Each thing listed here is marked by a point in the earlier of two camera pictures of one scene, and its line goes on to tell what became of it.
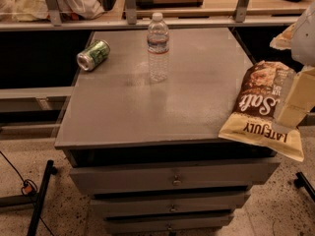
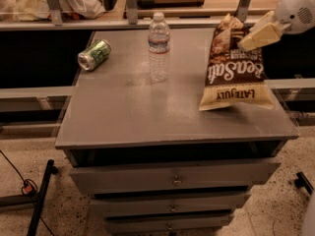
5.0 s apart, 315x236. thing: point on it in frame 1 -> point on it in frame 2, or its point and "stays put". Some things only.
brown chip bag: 252,119 -> 234,78
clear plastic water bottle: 157,43 stays put
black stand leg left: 36,199 stays put
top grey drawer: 204,177 stays put
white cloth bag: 30,3 stays put
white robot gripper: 305,38 -> 294,13
